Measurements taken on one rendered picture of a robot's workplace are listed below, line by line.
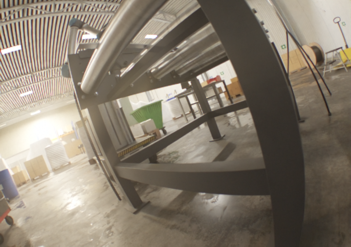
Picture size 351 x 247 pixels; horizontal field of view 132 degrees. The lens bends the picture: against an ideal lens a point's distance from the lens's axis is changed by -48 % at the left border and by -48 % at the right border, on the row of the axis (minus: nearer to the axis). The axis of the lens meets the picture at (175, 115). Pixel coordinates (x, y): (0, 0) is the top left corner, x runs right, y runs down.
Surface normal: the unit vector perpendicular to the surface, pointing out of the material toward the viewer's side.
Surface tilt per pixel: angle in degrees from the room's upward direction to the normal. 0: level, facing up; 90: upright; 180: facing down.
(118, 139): 90
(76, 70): 90
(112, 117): 90
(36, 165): 90
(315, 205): 0
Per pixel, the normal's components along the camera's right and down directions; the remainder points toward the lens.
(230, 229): -0.38, -0.92
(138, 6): -0.22, 0.84
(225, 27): -0.64, 0.29
